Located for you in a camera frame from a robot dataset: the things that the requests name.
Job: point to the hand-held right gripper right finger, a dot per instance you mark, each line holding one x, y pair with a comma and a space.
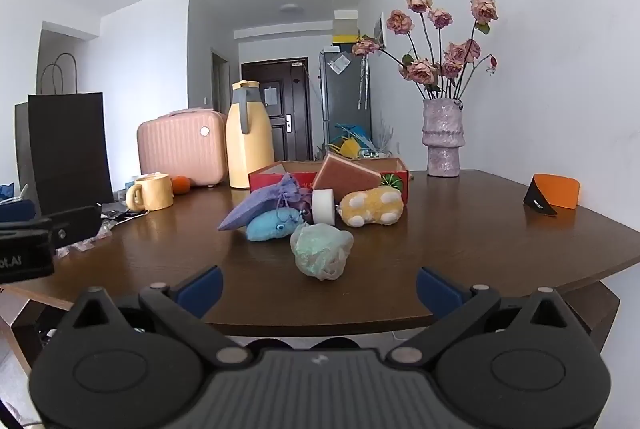
437, 291

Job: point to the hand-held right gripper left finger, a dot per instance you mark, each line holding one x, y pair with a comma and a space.
202, 291

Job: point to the blue plush toy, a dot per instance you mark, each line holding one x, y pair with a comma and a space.
270, 226

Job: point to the yellow white plush toy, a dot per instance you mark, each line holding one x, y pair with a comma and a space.
370, 206

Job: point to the pale green mesh bath pouf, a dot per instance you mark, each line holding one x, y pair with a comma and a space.
320, 251

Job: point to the red cardboard box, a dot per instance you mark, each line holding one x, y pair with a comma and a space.
265, 181

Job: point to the purple cloth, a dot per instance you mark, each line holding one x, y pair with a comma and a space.
304, 209

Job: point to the blue bag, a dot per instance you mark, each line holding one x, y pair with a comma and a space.
15, 206

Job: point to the pile of plastic wrappers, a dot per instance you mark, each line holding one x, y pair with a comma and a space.
110, 221

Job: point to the black paper bag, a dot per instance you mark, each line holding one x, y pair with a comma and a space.
65, 149

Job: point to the orange fruit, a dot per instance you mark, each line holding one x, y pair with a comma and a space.
181, 185

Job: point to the yellow ceramic mug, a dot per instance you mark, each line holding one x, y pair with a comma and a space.
152, 193

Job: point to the pink ribbed suitcase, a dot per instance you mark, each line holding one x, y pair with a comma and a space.
180, 149

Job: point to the yellow thermos jug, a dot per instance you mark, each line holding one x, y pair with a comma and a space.
250, 149

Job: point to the lilac ceramic vase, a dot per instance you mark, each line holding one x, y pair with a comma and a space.
442, 139

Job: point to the orange black folded card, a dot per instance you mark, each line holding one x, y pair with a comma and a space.
557, 191

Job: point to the blue yellow toy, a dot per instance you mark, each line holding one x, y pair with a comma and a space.
350, 144

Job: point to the dark brown door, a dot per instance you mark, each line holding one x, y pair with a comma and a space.
295, 109

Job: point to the grey refrigerator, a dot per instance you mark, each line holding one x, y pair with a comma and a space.
345, 104

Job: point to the dried pink roses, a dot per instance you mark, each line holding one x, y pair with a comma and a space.
420, 71

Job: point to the yellow box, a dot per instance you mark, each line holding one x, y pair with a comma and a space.
346, 29

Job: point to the wall picture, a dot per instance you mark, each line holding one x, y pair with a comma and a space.
381, 30

